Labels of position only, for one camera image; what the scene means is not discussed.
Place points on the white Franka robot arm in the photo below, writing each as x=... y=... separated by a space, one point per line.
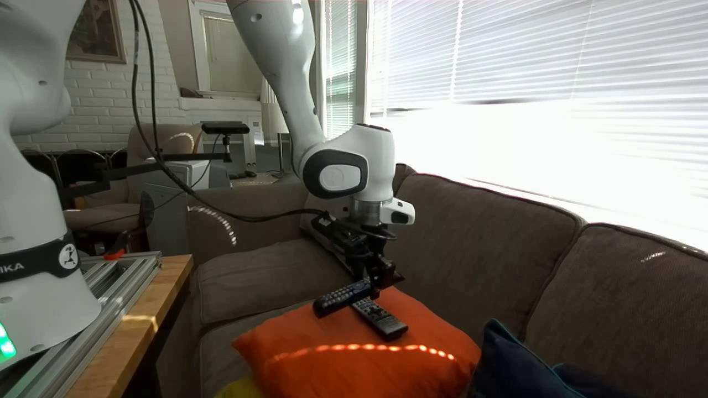
x=296 y=79

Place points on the navy blue pillow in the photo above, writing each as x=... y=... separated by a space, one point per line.
x=533 y=368

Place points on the grey remote controller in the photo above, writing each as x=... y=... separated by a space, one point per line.
x=382 y=318

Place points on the white window blinds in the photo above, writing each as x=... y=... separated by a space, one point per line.
x=545 y=96

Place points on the framed wall picture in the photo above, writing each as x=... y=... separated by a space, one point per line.
x=93 y=29

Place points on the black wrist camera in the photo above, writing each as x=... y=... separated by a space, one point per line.
x=335 y=238

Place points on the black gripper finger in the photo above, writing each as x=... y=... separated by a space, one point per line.
x=374 y=278
x=394 y=274

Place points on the black padded stand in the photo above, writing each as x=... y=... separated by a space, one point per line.
x=225 y=127

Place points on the sofa back cushion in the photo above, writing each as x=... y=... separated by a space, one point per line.
x=402 y=177
x=634 y=311
x=472 y=251

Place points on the yellow pillow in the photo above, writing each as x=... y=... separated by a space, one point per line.
x=236 y=389

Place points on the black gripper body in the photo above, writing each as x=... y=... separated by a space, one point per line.
x=369 y=245

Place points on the black remote controller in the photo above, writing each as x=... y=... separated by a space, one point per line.
x=342 y=296

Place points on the grey-brown fabric sofa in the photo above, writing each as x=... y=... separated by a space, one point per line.
x=472 y=251

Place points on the wooden table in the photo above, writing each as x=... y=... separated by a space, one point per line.
x=134 y=333

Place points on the orange pillow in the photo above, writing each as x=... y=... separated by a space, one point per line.
x=361 y=360

